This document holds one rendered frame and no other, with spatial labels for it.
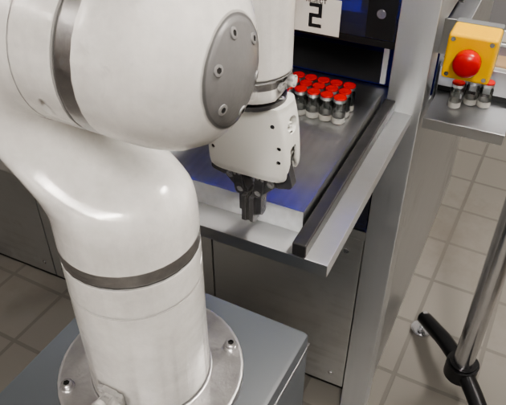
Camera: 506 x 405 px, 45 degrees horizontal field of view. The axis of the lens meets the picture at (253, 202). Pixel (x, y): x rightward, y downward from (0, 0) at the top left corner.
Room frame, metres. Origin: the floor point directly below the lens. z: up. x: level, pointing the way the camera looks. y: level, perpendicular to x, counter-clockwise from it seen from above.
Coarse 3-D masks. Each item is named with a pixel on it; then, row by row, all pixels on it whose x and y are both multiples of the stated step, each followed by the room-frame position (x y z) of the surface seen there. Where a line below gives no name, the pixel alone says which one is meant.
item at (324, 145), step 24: (312, 120) 0.86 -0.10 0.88; (360, 120) 0.86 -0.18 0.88; (312, 144) 0.79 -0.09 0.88; (336, 144) 0.79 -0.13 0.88; (192, 168) 0.73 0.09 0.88; (312, 168) 0.73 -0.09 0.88; (336, 168) 0.70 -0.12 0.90; (216, 192) 0.64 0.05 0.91; (288, 192) 0.67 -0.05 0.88; (312, 192) 0.67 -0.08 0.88; (264, 216) 0.61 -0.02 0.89; (288, 216) 0.59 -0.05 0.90
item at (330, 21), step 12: (300, 0) 0.97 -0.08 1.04; (312, 0) 0.97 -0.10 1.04; (324, 0) 0.96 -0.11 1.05; (336, 0) 0.95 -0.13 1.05; (300, 12) 0.97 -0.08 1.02; (312, 12) 0.97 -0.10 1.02; (324, 12) 0.96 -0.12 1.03; (336, 12) 0.95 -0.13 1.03; (300, 24) 0.97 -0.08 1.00; (324, 24) 0.96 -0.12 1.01; (336, 24) 0.95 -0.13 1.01; (336, 36) 0.95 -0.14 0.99
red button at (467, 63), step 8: (456, 56) 0.84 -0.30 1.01; (464, 56) 0.83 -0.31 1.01; (472, 56) 0.82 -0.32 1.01; (456, 64) 0.83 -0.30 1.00; (464, 64) 0.82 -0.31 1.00; (472, 64) 0.82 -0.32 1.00; (480, 64) 0.83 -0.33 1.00; (456, 72) 0.83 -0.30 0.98; (464, 72) 0.82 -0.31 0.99; (472, 72) 0.82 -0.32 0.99
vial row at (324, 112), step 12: (300, 96) 0.88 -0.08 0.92; (312, 96) 0.87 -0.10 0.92; (324, 96) 0.86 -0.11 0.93; (336, 96) 0.86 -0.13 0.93; (300, 108) 0.88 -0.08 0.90; (312, 108) 0.87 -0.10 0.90; (324, 108) 0.86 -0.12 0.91; (336, 108) 0.85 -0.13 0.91; (324, 120) 0.86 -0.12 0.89; (336, 120) 0.85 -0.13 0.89
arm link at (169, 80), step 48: (96, 0) 0.33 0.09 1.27; (144, 0) 0.32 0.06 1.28; (192, 0) 0.33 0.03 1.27; (240, 0) 0.36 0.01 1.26; (96, 48) 0.32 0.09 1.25; (144, 48) 0.31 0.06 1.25; (192, 48) 0.31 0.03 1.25; (240, 48) 0.34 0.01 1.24; (96, 96) 0.32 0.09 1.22; (144, 96) 0.30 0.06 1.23; (192, 96) 0.31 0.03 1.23; (240, 96) 0.33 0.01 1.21; (144, 144) 0.32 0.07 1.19; (192, 144) 0.32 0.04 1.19
